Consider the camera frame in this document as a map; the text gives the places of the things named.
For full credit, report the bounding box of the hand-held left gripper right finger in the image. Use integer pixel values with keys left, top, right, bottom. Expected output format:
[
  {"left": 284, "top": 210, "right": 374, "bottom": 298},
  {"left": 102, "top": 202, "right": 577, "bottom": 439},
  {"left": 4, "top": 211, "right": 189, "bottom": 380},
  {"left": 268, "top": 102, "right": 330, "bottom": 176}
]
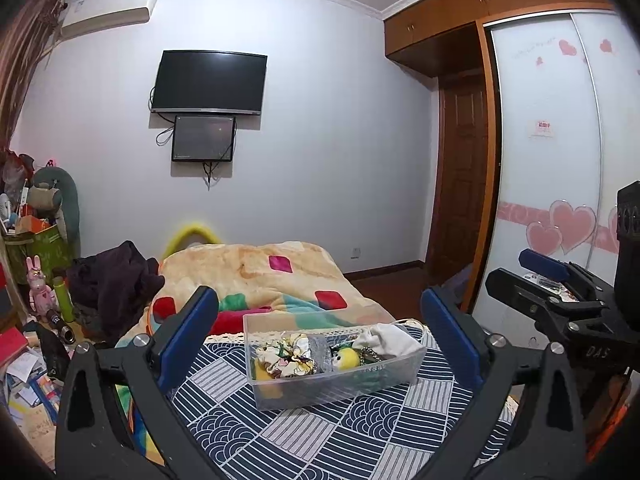
[{"left": 421, "top": 287, "right": 588, "bottom": 480}]

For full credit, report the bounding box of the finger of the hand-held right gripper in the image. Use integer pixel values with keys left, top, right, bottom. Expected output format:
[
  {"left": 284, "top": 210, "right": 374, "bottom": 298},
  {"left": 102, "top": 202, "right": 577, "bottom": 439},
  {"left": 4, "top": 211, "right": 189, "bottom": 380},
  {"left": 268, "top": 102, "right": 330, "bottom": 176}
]
[
  {"left": 486, "top": 268, "right": 615, "bottom": 342},
  {"left": 518, "top": 248, "right": 615, "bottom": 305}
]

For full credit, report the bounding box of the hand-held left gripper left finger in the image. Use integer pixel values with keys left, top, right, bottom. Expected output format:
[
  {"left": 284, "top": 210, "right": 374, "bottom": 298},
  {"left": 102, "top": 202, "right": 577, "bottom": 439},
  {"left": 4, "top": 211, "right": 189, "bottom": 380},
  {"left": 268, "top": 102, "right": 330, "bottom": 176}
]
[{"left": 54, "top": 286, "right": 221, "bottom": 480}]

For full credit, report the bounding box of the white cloth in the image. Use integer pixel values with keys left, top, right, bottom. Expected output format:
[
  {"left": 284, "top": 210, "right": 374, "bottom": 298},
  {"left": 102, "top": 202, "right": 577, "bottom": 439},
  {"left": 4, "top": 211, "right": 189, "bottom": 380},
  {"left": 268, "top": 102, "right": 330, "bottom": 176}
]
[{"left": 367, "top": 323, "right": 423, "bottom": 361}]

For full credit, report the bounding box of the floral print cloth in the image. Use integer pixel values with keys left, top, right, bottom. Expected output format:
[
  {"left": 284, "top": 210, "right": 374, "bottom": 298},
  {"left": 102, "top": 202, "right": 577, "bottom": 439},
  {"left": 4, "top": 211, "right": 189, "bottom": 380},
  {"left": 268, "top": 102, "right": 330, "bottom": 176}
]
[{"left": 257, "top": 332, "right": 316, "bottom": 378}]

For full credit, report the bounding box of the yellow plush toy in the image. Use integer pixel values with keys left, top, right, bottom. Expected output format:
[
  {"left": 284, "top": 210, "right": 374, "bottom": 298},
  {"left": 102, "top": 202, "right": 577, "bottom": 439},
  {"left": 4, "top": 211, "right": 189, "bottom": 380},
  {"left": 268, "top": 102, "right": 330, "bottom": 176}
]
[{"left": 332, "top": 347, "right": 361, "bottom": 372}]

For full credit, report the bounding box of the clear plastic storage box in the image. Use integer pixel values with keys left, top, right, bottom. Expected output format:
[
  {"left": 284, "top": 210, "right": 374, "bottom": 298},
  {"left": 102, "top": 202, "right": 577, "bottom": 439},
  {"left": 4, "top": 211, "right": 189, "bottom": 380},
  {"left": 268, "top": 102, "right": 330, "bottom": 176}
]
[{"left": 242, "top": 310, "right": 428, "bottom": 412}]

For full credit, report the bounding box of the silver sequin pouch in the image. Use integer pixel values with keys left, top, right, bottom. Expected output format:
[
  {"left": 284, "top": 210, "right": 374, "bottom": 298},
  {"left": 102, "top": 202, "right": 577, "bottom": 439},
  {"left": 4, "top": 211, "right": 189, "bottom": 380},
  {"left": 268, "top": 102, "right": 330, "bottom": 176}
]
[{"left": 307, "top": 335, "right": 333, "bottom": 373}]

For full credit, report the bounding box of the grey bag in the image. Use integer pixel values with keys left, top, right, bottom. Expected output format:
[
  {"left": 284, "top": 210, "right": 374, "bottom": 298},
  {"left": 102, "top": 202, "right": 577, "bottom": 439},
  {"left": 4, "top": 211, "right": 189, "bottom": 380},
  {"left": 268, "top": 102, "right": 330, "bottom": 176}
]
[{"left": 442, "top": 265, "right": 473, "bottom": 306}]

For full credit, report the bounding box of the white heart-print sliding door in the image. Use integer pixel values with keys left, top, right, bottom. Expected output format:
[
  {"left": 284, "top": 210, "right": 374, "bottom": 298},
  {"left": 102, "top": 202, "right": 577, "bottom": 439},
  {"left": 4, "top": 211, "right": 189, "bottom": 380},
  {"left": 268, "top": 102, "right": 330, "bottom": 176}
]
[
  {"left": 460, "top": 12, "right": 603, "bottom": 311},
  {"left": 572, "top": 7, "right": 640, "bottom": 261}
]

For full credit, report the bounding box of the beige colourful patch blanket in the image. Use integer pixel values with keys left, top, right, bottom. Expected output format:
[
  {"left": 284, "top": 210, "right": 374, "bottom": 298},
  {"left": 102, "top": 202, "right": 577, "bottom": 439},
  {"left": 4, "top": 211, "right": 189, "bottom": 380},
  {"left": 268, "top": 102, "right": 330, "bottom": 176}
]
[{"left": 115, "top": 241, "right": 396, "bottom": 351}]

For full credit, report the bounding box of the dark clothes pile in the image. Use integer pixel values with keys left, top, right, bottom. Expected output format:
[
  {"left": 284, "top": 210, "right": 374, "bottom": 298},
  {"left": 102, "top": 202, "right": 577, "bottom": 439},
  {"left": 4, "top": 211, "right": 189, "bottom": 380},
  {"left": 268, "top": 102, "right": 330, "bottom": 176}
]
[{"left": 65, "top": 240, "right": 166, "bottom": 333}]

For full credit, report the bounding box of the brown wooden door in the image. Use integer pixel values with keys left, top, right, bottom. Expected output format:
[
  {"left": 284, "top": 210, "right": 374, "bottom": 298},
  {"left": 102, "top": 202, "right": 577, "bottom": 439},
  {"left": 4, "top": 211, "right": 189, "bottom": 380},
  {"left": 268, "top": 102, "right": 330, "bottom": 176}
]
[{"left": 425, "top": 77, "right": 488, "bottom": 291}]

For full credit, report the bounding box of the green bottle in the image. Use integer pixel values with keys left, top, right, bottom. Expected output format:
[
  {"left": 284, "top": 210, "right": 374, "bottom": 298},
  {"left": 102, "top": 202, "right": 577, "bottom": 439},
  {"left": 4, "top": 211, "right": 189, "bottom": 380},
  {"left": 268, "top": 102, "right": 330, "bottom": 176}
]
[{"left": 54, "top": 276, "right": 76, "bottom": 323}]

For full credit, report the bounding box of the black cylindrical flashlight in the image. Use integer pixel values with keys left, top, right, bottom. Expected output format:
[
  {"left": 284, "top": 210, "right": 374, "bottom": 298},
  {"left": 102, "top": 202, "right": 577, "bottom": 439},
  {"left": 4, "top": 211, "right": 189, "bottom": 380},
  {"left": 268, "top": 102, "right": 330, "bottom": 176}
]
[{"left": 46, "top": 309, "right": 77, "bottom": 346}]

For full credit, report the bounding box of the black bag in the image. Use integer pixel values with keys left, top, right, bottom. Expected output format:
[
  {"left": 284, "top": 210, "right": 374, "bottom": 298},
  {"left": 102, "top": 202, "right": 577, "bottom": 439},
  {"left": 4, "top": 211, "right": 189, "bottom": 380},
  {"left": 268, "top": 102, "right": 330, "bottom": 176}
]
[{"left": 37, "top": 330, "right": 71, "bottom": 381}]

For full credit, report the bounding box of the navy wave-pattern bed sheet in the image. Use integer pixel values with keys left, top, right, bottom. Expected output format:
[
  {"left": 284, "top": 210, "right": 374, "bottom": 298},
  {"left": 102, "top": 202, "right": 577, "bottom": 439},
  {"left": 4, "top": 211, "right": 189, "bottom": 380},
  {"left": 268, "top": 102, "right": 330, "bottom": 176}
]
[{"left": 165, "top": 325, "right": 526, "bottom": 480}]

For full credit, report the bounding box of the pink rabbit figure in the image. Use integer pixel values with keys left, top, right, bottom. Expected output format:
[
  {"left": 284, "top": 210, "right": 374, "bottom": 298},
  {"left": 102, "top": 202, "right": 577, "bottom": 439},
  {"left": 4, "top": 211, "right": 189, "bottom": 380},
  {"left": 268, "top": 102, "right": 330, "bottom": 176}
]
[{"left": 25, "top": 256, "right": 60, "bottom": 315}]

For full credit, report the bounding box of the green storage bag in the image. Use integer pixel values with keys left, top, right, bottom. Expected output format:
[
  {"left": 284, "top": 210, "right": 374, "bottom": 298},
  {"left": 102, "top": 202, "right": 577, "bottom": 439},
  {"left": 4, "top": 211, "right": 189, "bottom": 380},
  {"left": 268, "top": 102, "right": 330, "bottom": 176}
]
[{"left": 2, "top": 225, "right": 66, "bottom": 281}]

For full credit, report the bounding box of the pile of papers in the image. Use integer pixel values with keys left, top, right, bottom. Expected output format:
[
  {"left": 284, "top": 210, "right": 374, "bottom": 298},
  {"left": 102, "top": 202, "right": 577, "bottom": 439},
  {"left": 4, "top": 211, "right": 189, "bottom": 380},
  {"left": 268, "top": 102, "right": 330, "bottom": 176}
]
[{"left": 0, "top": 350, "right": 71, "bottom": 461}]

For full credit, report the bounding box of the grey green plush toy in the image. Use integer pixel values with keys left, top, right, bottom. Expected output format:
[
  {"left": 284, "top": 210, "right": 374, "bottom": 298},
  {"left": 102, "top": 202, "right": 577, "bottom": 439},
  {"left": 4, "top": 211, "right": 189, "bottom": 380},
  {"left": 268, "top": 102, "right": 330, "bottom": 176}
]
[{"left": 27, "top": 165, "right": 81, "bottom": 256}]

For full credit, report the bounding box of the red book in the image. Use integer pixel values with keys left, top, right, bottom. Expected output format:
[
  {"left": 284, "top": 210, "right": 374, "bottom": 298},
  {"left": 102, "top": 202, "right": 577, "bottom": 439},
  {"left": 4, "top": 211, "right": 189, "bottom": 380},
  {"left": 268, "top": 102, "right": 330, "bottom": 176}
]
[{"left": 0, "top": 330, "right": 30, "bottom": 368}]

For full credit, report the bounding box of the orange box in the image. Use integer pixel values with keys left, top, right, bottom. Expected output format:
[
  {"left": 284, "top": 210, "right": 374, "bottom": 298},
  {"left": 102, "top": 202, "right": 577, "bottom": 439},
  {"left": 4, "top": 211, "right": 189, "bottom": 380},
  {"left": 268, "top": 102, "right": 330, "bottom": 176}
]
[{"left": 15, "top": 215, "right": 53, "bottom": 235}]

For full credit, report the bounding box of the wooden wardrobe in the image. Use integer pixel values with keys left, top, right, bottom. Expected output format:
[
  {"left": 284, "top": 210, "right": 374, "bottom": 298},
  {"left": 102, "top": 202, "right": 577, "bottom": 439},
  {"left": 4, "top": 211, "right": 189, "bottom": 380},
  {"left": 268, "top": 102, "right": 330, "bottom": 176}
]
[{"left": 382, "top": 0, "right": 640, "bottom": 321}]

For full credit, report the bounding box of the brown striped curtain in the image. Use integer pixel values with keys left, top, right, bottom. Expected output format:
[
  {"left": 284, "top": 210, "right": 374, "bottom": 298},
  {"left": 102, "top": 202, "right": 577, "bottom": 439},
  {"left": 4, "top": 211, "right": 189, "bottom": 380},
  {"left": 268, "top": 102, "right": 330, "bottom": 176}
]
[{"left": 0, "top": 0, "right": 68, "bottom": 156}]

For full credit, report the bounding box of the white air conditioner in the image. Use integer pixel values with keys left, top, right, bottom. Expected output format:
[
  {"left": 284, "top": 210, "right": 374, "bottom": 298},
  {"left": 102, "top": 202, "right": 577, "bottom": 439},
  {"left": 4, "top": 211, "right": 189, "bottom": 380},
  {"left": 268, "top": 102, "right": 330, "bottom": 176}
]
[{"left": 57, "top": 0, "right": 161, "bottom": 41}]

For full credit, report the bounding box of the yellow ring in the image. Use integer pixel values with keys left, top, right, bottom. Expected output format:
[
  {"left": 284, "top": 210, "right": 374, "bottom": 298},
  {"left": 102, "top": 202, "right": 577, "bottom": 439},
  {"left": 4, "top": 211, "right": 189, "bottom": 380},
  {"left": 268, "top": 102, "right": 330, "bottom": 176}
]
[{"left": 164, "top": 220, "right": 221, "bottom": 256}]

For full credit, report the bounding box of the small black wall monitor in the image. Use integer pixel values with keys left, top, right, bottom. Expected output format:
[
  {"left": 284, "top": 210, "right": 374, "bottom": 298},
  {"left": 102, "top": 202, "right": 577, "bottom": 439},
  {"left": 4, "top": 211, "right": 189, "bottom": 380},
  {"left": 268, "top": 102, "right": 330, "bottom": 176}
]
[{"left": 171, "top": 115, "right": 237, "bottom": 163}]

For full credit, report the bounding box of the black wall television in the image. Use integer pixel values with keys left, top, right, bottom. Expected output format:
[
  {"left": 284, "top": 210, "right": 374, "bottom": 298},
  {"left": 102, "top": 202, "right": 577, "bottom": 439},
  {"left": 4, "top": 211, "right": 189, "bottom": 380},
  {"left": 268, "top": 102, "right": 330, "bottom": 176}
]
[{"left": 150, "top": 50, "right": 267, "bottom": 116}]

